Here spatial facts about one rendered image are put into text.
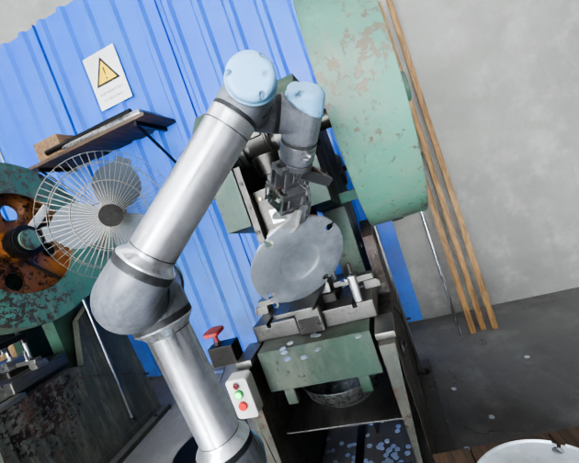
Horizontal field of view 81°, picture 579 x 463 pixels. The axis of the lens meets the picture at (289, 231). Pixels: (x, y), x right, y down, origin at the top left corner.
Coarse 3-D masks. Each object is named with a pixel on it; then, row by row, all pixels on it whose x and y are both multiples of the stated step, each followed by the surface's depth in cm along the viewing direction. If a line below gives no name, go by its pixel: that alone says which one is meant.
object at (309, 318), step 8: (320, 288) 117; (312, 296) 112; (320, 296) 112; (280, 304) 115; (288, 304) 112; (296, 304) 109; (304, 304) 106; (312, 304) 103; (320, 304) 116; (280, 312) 106; (288, 312) 104; (296, 312) 103; (304, 312) 115; (312, 312) 115; (320, 312) 114; (296, 320) 117; (304, 320) 116; (312, 320) 115; (320, 320) 114; (304, 328) 116; (312, 328) 116; (320, 328) 115
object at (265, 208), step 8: (256, 192) 122; (264, 192) 121; (256, 200) 122; (264, 200) 122; (264, 208) 122; (272, 208) 122; (264, 216) 123; (264, 224) 123; (272, 224) 123; (280, 224) 122
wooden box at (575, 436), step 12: (552, 432) 84; (564, 432) 83; (576, 432) 82; (492, 444) 86; (564, 444) 80; (576, 444) 79; (444, 456) 88; (456, 456) 87; (468, 456) 86; (480, 456) 84
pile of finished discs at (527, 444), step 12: (504, 444) 81; (516, 444) 80; (528, 444) 79; (540, 444) 78; (552, 444) 77; (492, 456) 79; (504, 456) 78; (516, 456) 77; (528, 456) 76; (540, 456) 75; (552, 456) 74; (564, 456) 74; (576, 456) 73
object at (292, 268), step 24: (312, 216) 88; (288, 240) 89; (312, 240) 93; (336, 240) 97; (264, 264) 89; (288, 264) 94; (312, 264) 98; (336, 264) 102; (264, 288) 93; (288, 288) 98; (312, 288) 103
